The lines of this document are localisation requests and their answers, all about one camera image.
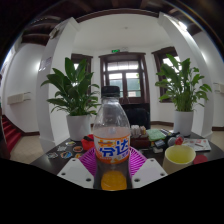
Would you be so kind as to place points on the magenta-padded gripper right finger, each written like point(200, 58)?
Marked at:
point(148, 171)

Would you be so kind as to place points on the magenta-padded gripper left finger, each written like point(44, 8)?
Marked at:
point(75, 171)

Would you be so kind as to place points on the orange soda plastic bottle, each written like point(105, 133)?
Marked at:
point(111, 146)

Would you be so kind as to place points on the round colourful sticker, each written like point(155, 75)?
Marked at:
point(66, 154)

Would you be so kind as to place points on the round orange sticker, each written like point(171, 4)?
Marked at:
point(77, 148)

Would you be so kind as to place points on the round white sticker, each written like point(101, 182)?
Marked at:
point(52, 155)

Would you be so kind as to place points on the yellow-green cup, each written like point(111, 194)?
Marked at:
point(178, 160)

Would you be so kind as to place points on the light green pad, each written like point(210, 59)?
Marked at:
point(156, 134)

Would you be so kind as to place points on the leafy plant in white pot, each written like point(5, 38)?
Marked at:
point(183, 121)
point(78, 126)

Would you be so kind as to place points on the flat round red coaster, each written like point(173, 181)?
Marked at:
point(201, 159)

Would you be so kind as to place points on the printed paper leaflet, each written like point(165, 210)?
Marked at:
point(196, 145)

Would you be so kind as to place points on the black chair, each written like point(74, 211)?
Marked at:
point(138, 115)

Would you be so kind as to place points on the red carpeted staircase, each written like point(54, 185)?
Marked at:
point(11, 133)

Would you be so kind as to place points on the dark wooden double door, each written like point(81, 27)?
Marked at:
point(125, 63)

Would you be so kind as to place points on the dark-framed window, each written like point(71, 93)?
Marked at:
point(160, 58)
point(83, 58)

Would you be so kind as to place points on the green exit sign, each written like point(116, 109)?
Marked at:
point(115, 51)

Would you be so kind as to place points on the white wall radiator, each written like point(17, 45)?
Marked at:
point(18, 98)
point(219, 88)

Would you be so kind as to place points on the white paper wall notice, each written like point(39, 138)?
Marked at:
point(45, 63)

